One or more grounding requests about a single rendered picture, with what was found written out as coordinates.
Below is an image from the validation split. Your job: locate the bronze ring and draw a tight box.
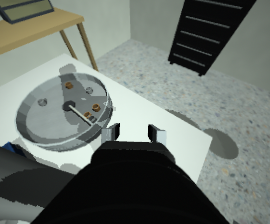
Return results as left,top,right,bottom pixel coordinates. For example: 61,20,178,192
65,82,73,89
84,112,92,119
92,104,100,112

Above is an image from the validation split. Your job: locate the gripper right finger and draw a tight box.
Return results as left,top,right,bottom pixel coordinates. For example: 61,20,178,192
148,124,167,147

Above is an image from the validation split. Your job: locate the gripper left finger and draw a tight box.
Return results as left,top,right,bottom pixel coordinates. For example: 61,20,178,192
101,123,120,145

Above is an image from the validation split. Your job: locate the blue open crate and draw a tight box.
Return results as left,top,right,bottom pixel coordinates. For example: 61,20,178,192
2,142,27,158

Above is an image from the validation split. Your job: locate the grey metal ring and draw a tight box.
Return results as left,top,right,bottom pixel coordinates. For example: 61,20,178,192
37,99,47,106
86,87,93,94

